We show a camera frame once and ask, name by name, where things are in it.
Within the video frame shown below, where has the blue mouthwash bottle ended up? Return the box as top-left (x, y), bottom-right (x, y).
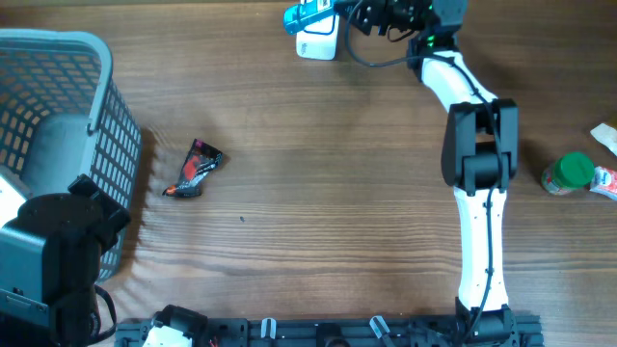
top-left (282, 0), bottom-right (335, 36)

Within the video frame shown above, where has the black red snack wrapper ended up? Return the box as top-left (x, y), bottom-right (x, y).
top-left (162, 139), bottom-right (224, 198)

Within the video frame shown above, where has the green lid jar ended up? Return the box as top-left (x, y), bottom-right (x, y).
top-left (541, 152), bottom-right (595, 196)

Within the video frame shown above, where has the white brown cookie bag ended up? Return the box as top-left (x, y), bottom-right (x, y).
top-left (590, 122), bottom-right (617, 155)

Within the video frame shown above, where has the small red white box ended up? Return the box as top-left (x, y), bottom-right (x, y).
top-left (589, 166), bottom-right (617, 200)

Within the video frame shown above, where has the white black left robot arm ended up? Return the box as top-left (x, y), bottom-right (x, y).
top-left (1, 174), bottom-right (130, 346)

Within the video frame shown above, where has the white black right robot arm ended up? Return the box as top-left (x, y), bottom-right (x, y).
top-left (296, 0), bottom-right (523, 346)

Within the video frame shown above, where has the white barcode scanner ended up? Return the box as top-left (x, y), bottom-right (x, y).
top-left (296, 15), bottom-right (339, 61)

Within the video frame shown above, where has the grey plastic mesh basket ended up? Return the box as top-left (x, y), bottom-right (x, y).
top-left (0, 28), bottom-right (143, 283)

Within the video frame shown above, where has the black mounting rail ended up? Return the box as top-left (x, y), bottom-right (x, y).
top-left (114, 315), bottom-right (546, 347)

